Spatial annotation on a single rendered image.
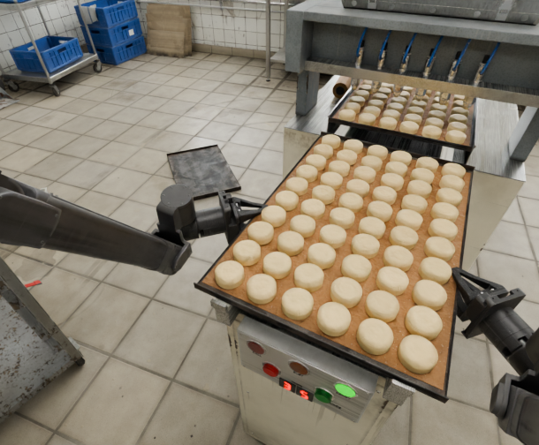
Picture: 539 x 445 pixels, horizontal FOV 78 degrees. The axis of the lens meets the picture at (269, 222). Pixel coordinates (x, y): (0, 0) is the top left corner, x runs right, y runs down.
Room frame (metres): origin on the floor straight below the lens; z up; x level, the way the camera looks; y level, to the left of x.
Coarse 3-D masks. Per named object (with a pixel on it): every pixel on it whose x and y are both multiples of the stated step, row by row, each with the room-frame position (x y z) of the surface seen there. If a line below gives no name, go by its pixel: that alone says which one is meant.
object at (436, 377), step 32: (384, 160) 0.74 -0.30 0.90; (288, 224) 0.50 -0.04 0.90; (320, 224) 0.50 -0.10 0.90; (224, 256) 0.41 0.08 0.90; (416, 256) 0.41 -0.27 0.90; (288, 288) 0.34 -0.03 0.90; (320, 288) 0.34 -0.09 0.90; (448, 288) 0.34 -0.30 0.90; (288, 320) 0.28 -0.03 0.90; (352, 320) 0.28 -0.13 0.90; (448, 320) 0.28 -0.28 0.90
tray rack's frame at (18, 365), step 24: (0, 312) 0.77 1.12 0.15; (0, 336) 0.66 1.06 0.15; (24, 336) 0.66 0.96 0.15; (0, 360) 0.57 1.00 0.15; (24, 360) 0.57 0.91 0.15; (48, 360) 0.57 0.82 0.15; (72, 360) 0.57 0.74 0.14; (0, 384) 0.48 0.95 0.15; (24, 384) 0.48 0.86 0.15; (0, 408) 0.40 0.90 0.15
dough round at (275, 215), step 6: (264, 210) 0.52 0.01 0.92; (270, 210) 0.52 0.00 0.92; (276, 210) 0.52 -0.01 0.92; (282, 210) 0.52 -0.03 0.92; (264, 216) 0.50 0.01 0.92; (270, 216) 0.50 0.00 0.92; (276, 216) 0.50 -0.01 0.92; (282, 216) 0.50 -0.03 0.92; (270, 222) 0.49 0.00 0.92; (276, 222) 0.49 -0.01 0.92; (282, 222) 0.49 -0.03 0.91
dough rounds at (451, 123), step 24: (360, 96) 1.10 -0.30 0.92; (384, 96) 1.10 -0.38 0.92; (408, 96) 1.11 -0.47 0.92; (432, 96) 1.15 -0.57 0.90; (456, 96) 1.10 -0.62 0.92; (360, 120) 0.95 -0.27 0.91; (384, 120) 0.93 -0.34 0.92; (408, 120) 0.93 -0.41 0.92; (432, 120) 0.93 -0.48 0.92; (456, 120) 0.93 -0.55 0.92
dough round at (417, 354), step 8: (408, 336) 0.24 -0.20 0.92; (416, 336) 0.24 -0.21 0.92; (400, 344) 0.23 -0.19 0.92; (408, 344) 0.23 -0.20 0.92; (416, 344) 0.23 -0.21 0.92; (424, 344) 0.23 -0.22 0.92; (432, 344) 0.23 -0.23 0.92; (400, 352) 0.22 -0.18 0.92; (408, 352) 0.22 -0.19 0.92; (416, 352) 0.22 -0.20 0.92; (424, 352) 0.22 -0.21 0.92; (432, 352) 0.22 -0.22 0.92; (400, 360) 0.21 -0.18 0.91; (408, 360) 0.21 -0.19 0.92; (416, 360) 0.21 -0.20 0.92; (424, 360) 0.21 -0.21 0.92; (432, 360) 0.21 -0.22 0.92; (408, 368) 0.20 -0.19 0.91; (416, 368) 0.20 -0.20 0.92; (424, 368) 0.20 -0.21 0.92; (432, 368) 0.20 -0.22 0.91
